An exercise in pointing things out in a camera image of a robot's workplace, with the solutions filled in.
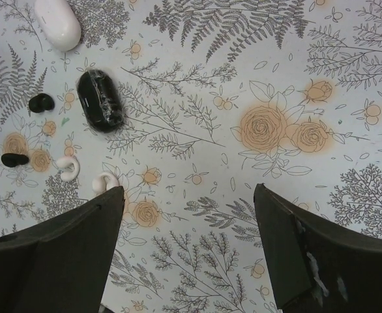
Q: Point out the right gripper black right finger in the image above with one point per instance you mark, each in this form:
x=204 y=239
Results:
x=314 y=264

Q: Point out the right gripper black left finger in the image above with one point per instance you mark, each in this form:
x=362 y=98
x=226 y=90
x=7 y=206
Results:
x=62 y=264

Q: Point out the white earbud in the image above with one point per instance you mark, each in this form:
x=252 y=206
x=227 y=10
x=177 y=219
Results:
x=104 y=181
x=70 y=168

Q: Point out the white earbud charging case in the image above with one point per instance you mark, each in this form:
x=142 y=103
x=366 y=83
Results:
x=59 y=23

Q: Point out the black earbud charging case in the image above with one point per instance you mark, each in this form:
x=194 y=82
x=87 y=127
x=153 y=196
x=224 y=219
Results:
x=100 y=101

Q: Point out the black earbud lower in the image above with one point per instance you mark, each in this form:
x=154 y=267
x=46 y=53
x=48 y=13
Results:
x=12 y=160

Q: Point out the black earbud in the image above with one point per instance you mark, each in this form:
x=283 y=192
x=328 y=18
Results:
x=40 y=103
x=12 y=160

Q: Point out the black earbud upper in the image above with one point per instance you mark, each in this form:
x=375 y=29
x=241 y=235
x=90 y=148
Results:
x=40 y=103

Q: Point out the floral patterned table mat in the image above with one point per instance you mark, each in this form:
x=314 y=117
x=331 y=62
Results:
x=218 y=97

